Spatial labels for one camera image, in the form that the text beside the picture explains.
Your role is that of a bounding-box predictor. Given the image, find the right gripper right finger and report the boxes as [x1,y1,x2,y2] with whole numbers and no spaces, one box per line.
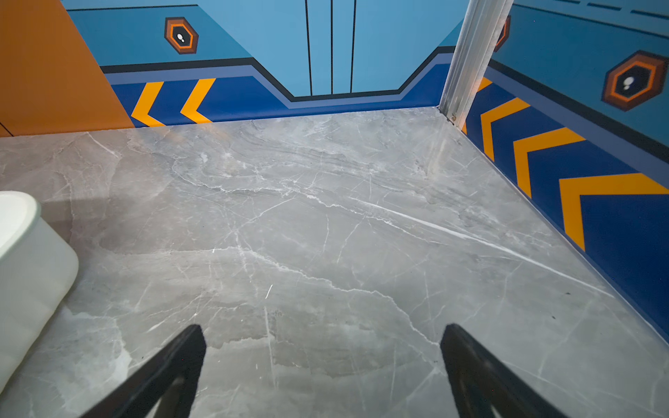
[440,323,564,417]

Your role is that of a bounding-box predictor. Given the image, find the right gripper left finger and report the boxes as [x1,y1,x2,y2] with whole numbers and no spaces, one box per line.
[83,324,207,417]

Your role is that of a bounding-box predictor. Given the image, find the white plastic bin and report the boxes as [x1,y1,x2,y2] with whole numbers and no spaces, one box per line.
[1,191,79,388]

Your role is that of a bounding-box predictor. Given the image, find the right aluminium corner post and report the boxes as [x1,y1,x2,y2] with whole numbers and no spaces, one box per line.
[438,0,513,129]

